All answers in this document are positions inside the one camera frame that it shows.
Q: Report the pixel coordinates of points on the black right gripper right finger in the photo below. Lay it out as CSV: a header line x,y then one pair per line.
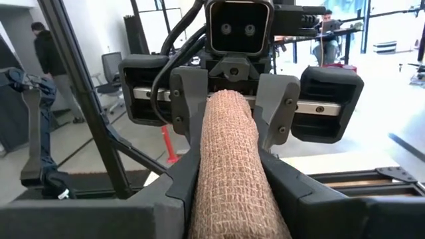
x,y
348,219

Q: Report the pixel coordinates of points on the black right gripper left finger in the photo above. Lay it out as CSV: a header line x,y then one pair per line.
x,y
99,222

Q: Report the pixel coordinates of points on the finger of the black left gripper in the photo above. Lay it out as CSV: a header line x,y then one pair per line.
x,y
277,106
187,99

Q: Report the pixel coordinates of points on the brown cloth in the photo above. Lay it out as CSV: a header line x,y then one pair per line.
x,y
232,166

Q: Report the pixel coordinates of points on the black robot arm green light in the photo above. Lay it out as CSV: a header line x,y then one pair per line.
x,y
31,132

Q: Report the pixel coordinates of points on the red plastic bin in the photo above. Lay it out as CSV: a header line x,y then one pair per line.
x,y
342,67

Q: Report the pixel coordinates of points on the person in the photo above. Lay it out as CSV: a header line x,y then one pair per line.
x,y
50,49
327,43

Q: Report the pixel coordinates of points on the red upright object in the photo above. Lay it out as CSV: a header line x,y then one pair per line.
x,y
169,142

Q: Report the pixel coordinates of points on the black cluttered work table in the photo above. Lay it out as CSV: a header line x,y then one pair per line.
x,y
332,32

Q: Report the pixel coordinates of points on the stack of white trays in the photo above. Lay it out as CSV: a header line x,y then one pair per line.
x,y
385,47

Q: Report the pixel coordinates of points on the white whiteboard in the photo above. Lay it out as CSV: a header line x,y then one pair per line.
x,y
156,30

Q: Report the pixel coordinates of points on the grey office chair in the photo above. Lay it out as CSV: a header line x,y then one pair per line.
x,y
111,73

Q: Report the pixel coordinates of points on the black upright panel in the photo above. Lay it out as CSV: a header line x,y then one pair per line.
x,y
130,40

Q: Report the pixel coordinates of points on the large black leaning panel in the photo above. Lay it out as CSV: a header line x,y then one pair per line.
x,y
10,132

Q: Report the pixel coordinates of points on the black robot station frame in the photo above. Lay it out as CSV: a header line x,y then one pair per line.
x,y
165,16

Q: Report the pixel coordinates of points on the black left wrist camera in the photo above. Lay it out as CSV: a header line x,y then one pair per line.
x,y
239,26

